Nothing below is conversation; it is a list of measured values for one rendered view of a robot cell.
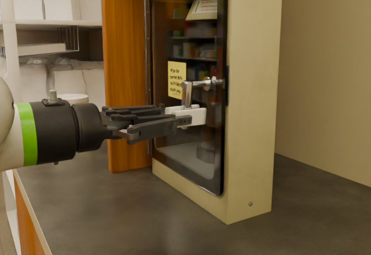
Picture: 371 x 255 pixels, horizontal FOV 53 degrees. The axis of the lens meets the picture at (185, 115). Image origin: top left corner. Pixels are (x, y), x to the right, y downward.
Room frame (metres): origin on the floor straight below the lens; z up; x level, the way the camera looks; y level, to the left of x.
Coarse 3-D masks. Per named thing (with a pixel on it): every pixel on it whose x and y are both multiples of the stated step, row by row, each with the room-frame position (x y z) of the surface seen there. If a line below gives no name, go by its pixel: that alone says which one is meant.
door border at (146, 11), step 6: (144, 6) 0.89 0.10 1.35; (144, 12) 0.89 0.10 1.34; (144, 30) 0.89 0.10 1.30; (144, 36) 0.89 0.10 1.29; (150, 66) 0.88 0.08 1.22; (150, 72) 0.88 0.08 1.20; (150, 78) 0.88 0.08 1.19; (150, 84) 0.88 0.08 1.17; (150, 90) 0.88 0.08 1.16; (150, 96) 0.88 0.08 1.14; (150, 102) 0.88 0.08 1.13; (150, 144) 0.88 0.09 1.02; (150, 150) 0.88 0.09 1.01
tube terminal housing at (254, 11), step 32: (256, 0) 0.66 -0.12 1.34; (256, 32) 0.66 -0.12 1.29; (256, 64) 0.66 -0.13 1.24; (256, 96) 0.66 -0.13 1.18; (256, 128) 0.66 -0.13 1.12; (224, 160) 0.64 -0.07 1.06; (256, 160) 0.66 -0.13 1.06; (192, 192) 0.74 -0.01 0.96; (224, 192) 0.64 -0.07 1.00; (256, 192) 0.67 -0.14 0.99
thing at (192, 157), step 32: (160, 0) 0.83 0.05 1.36; (192, 0) 0.71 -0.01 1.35; (224, 0) 0.63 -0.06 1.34; (160, 32) 0.83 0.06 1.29; (192, 32) 0.71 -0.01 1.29; (224, 32) 0.63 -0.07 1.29; (160, 64) 0.83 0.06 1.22; (192, 64) 0.71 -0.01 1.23; (224, 64) 0.63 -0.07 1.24; (160, 96) 0.83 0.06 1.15; (192, 96) 0.71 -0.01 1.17; (224, 96) 0.63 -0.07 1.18; (192, 128) 0.71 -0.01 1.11; (224, 128) 0.63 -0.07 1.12; (160, 160) 0.84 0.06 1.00; (192, 160) 0.71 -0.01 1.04
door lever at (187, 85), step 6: (204, 78) 0.67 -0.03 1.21; (186, 84) 0.64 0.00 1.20; (192, 84) 0.64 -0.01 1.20; (198, 84) 0.65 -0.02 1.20; (204, 84) 0.66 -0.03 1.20; (210, 84) 0.66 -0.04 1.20; (186, 90) 0.64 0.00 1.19; (192, 90) 0.65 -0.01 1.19; (186, 96) 0.64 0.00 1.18; (186, 102) 0.64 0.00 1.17; (186, 108) 0.64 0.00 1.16; (186, 126) 0.65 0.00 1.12
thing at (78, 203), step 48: (48, 192) 0.78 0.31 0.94; (96, 192) 0.78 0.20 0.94; (144, 192) 0.78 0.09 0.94; (288, 192) 0.78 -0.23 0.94; (336, 192) 0.78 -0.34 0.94; (48, 240) 0.58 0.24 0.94; (96, 240) 0.58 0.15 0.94; (144, 240) 0.58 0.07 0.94; (192, 240) 0.58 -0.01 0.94; (240, 240) 0.58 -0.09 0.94; (288, 240) 0.58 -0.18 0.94; (336, 240) 0.58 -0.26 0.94
